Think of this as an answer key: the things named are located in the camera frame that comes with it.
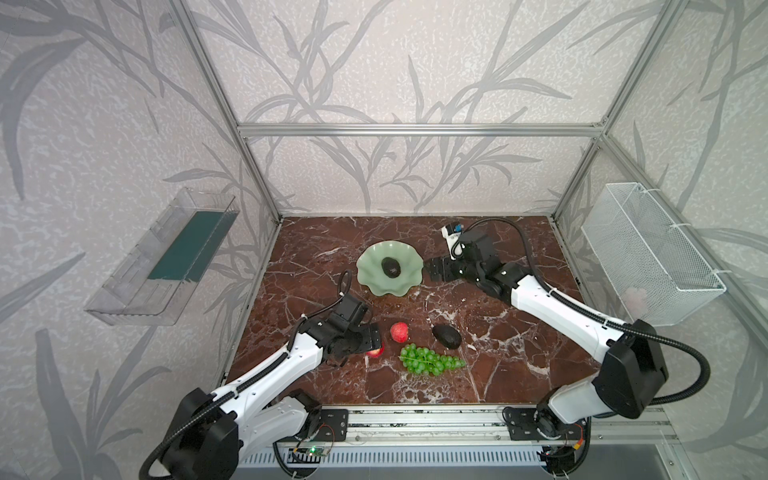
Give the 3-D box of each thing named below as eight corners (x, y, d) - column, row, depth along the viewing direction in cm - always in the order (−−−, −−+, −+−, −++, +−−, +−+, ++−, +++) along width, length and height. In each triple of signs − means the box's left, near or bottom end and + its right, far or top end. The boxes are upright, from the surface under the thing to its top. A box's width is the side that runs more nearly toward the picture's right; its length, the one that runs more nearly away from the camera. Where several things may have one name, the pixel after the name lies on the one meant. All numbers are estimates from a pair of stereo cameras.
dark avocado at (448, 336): (433, 349, 88) (435, 343, 84) (432, 332, 92) (433, 325, 88) (460, 349, 88) (462, 343, 85) (457, 332, 92) (460, 325, 88)
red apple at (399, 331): (390, 346, 89) (390, 339, 85) (391, 330, 92) (390, 322, 88) (408, 346, 89) (408, 339, 85) (408, 330, 92) (408, 322, 88)
